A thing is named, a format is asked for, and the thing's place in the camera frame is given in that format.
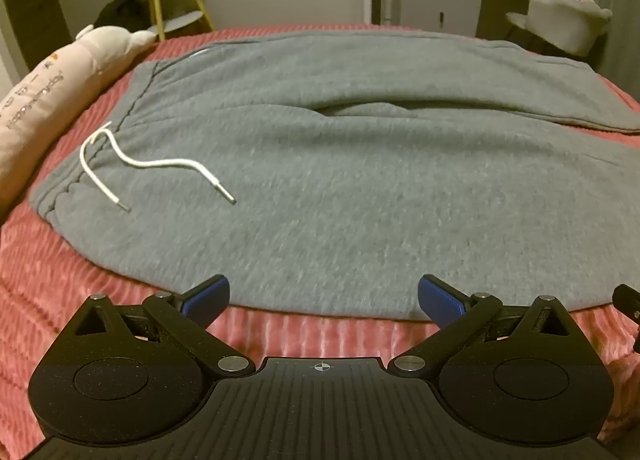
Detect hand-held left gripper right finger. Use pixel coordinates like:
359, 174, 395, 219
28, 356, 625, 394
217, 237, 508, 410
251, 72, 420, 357
389, 274, 572, 377

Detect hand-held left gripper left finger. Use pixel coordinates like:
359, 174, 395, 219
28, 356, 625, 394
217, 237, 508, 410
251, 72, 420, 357
74, 274, 254, 377

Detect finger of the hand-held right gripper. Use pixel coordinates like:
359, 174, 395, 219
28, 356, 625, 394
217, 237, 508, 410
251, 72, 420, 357
612, 283, 640, 356

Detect grey pants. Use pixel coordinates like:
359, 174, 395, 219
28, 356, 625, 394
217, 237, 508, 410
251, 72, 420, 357
28, 31, 640, 319

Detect red ribbed blanket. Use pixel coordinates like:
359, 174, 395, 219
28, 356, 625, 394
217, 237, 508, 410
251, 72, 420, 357
0, 22, 640, 460

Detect cream plush pillow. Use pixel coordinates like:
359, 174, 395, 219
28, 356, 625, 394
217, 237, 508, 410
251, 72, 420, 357
0, 25, 157, 221

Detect white upholstered chair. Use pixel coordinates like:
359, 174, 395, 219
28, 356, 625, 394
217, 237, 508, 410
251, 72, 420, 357
505, 0, 613, 61

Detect white cabinet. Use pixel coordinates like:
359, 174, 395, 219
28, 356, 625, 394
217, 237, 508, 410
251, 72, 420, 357
382, 0, 485, 39

